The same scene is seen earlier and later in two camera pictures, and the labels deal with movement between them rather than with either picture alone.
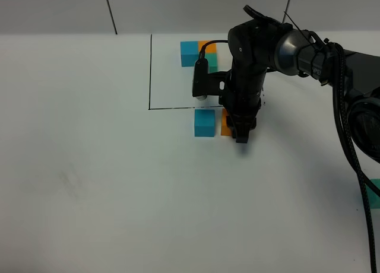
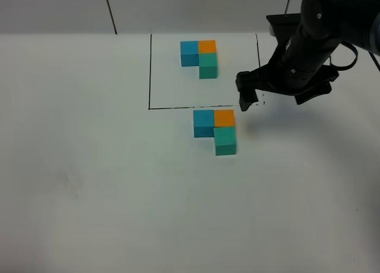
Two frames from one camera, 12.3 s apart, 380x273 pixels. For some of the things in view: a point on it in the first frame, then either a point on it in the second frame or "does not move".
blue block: [204, 123] does not move
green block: [374, 199] -> [225, 140]
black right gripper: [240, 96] -> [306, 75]
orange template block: [209, 48] does not move
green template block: [213, 62] does not move
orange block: [225, 129] -> [224, 118]
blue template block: [189, 53] does not move
